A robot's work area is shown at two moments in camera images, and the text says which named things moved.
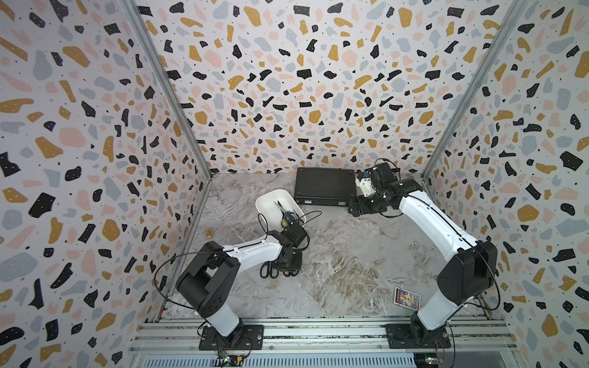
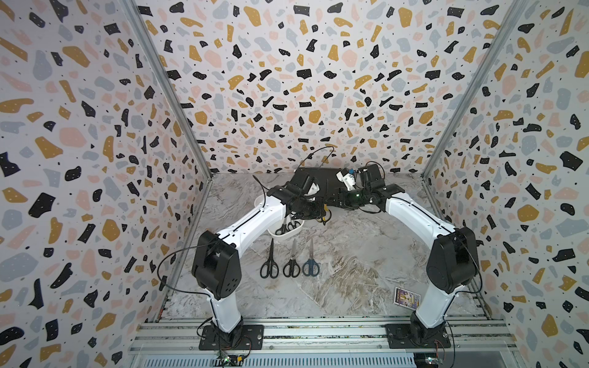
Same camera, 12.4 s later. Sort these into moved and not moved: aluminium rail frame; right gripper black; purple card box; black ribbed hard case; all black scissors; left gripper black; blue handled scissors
Moved: blue handled scissors; left gripper black; right gripper black
Not moved: black ribbed hard case; aluminium rail frame; purple card box; all black scissors
